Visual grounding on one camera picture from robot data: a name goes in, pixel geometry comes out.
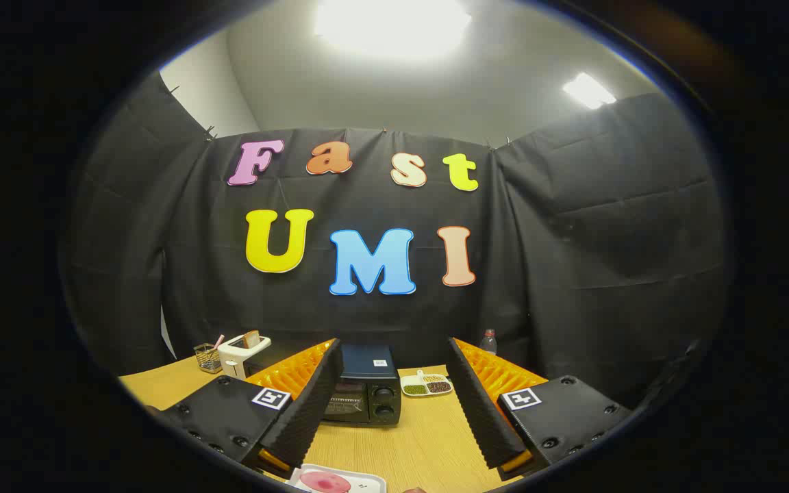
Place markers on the pink ham slice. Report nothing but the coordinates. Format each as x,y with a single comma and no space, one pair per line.
326,482

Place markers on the white cherry print plate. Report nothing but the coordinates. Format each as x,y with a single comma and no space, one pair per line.
368,483

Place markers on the black toaster oven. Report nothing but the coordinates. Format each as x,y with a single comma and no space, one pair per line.
367,397

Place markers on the white divided bean dish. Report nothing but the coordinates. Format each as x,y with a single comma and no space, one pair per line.
426,384

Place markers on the large ceiling light panel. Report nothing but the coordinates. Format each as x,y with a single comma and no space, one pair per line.
394,27

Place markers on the small ceiling light panel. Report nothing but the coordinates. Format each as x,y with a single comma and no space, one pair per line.
587,90

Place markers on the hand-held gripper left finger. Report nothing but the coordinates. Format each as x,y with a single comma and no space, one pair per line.
312,411

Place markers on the clear plastic water bottle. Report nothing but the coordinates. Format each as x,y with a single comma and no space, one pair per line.
489,342

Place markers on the brown bread slice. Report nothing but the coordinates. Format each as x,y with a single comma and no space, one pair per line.
252,338

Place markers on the white pop-up toaster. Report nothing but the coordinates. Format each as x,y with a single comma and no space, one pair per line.
233,356

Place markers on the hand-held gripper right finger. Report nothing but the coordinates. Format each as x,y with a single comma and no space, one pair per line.
480,411

